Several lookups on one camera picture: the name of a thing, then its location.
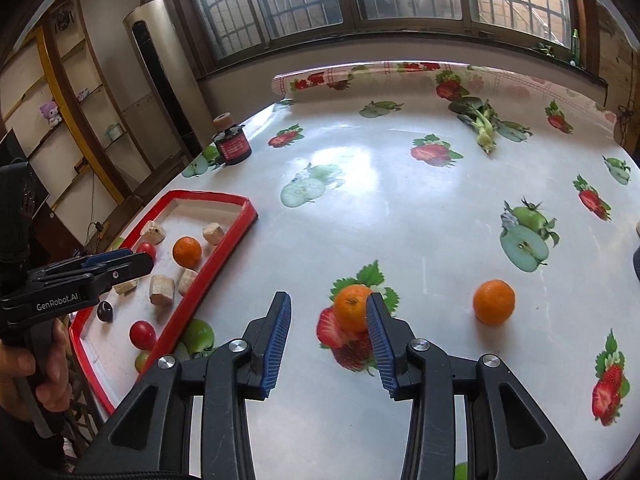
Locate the tower air conditioner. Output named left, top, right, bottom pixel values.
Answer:
left=123, top=0, right=211, bottom=161

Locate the fruit-print tablecloth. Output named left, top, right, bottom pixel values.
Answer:
left=75, top=60, right=640, bottom=480

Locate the red-rimmed white tray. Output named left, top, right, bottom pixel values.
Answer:
left=69, top=189, right=260, bottom=416

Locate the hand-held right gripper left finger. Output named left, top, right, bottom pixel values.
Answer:
left=75, top=290, right=293, bottom=480

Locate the large sugarcane chunk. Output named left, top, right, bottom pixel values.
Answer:
left=149, top=274, right=176, bottom=306

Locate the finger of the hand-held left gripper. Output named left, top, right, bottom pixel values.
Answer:
left=27, top=252, right=154, bottom=297
left=50, top=248, right=135, bottom=273

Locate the bok choy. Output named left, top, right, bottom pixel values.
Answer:
left=448, top=96, right=501, bottom=155

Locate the wooden wall shelf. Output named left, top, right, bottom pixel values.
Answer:
left=0, top=10, right=151, bottom=241

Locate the dark jar with cork stopper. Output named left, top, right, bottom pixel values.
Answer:
left=212, top=112, right=253, bottom=167

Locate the barred window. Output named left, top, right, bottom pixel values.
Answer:
left=165, top=0, right=586, bottom=66

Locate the orange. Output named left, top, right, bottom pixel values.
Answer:
left=332, top=284, right=373, bottom=333
left=473, top=280, right=516, bottom=326
left=172, top=236, right=203, bottom=269

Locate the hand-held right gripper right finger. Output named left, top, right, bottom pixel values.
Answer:
left=365, top=294, right=588, bottom=480

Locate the person's left hand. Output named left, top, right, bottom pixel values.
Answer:
left=0, top=319, right=76, bottom=421

